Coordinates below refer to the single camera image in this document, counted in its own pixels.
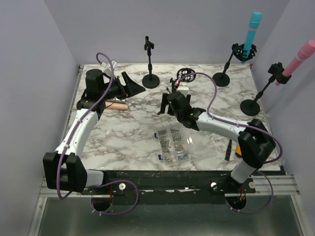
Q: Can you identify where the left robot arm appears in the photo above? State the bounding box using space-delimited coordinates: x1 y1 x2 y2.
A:
43 69 145 194

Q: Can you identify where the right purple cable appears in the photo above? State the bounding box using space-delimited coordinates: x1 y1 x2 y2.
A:
179 72 284 164

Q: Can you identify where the black T-shaped tool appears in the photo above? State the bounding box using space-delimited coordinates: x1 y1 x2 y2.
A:
224 140 232 161

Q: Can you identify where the black tripod mic stand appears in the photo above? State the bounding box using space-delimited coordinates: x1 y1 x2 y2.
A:
166 68 196 93

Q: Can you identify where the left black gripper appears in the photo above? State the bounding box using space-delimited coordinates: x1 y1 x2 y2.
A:
100 72 145 101

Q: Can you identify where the blue microphone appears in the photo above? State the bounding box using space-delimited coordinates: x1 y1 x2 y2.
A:
243 12 262 59

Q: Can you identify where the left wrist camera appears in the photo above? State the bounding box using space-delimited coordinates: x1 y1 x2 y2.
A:
100 59 118 79

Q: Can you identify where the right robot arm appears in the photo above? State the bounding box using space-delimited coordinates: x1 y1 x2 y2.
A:
160 91 276 193

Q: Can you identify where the black shock-mount round stand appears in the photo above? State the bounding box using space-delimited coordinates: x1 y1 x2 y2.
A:
212 43 258 88

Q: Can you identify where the silver mesh microphone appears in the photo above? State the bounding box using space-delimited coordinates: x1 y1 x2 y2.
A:
107 99 126 103

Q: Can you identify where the beige microphone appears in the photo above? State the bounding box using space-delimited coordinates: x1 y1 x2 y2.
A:
105 102 128 111

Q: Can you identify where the pink microphone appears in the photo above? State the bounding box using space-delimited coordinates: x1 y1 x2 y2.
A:
276 40 315 86

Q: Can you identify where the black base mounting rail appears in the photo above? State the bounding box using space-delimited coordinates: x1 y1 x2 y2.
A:
95 171 255 205

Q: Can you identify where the clear plastic screw box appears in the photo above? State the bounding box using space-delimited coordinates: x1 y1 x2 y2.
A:
154 125 217 163

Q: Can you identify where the black clip round stand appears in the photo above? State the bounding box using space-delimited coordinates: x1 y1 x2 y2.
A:
240 62 291 117

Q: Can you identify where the black round-base mic stand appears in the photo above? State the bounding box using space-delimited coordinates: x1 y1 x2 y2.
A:
142 36 160 89

